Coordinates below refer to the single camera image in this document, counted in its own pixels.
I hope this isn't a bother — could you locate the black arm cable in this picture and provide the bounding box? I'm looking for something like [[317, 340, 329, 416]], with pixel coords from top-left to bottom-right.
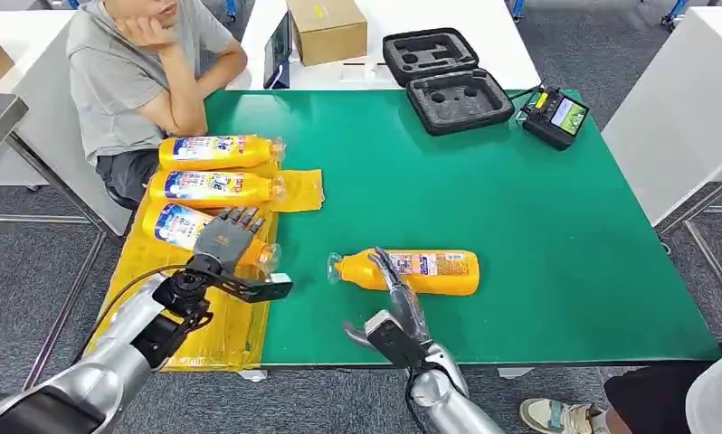
[[74, 263, 189, 362]]

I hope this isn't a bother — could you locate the white table with case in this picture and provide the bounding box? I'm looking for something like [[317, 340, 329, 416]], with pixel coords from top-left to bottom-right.
[[225, 0, 543, 92]]

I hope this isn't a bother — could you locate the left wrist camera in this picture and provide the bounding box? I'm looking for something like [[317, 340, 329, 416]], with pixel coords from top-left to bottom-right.
[[207, 268, 294, 305]]

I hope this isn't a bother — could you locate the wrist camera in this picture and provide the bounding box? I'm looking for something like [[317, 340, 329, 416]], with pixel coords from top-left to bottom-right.
[[207, 268, 294, 305], [363, 309, 435, 371]]

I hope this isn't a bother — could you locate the yellow sheet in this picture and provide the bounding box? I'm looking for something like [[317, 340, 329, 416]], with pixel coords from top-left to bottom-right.
[[87, 157, 326, 373]]

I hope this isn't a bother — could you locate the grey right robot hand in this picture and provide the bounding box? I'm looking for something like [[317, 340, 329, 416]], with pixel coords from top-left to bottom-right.
[[343, 246, 432, 353]]

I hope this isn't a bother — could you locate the white empty table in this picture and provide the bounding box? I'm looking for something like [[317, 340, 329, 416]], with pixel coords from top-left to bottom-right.
[[600, 5, 722, 228]]

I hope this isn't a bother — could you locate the dark tablet on stand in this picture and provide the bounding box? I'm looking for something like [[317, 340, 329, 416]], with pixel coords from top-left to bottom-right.
[[262, 10, 294, 90]]

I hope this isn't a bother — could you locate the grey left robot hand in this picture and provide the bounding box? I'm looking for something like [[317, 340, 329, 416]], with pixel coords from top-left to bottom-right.
[[186, 205, 268, 278]]

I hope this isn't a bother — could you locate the closed cardboard box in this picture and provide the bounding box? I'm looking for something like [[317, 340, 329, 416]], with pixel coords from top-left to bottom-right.
[[286, 0, 369, 68]]

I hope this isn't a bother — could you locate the person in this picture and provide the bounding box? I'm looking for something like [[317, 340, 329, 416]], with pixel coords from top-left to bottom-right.
[[65, 0, 250, 211], [518, 337, 722, 434]]

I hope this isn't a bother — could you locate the orange drink bottle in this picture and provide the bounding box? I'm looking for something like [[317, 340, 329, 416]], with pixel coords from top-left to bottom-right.
[[327, 248, 481, 297], [157, 134, 287, 173], [141, 201, 283, 275], [148, 170, 287, 210]]

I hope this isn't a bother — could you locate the green mat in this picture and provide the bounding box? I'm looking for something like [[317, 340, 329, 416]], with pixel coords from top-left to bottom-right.
[[202, 90, 722, 367]]

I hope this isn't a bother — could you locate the white table with brown box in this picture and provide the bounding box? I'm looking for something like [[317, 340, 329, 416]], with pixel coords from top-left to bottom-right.
[[0, 8, 134, 239]]

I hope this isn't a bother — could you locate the black foam-lined case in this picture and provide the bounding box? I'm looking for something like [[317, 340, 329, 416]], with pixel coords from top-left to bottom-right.
[[382, 26, 517, 137]]

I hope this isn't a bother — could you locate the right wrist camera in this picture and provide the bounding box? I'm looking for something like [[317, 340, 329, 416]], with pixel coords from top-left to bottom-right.
[[363, 309, 435, 371]]

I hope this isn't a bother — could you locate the black remote controller with screen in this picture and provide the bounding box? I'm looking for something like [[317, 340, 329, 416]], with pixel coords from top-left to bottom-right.
[[507, 82, 592, 152]]

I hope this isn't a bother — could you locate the blue chair leg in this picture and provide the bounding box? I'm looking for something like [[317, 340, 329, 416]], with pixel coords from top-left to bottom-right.
[[660, 0, 692, 30]]

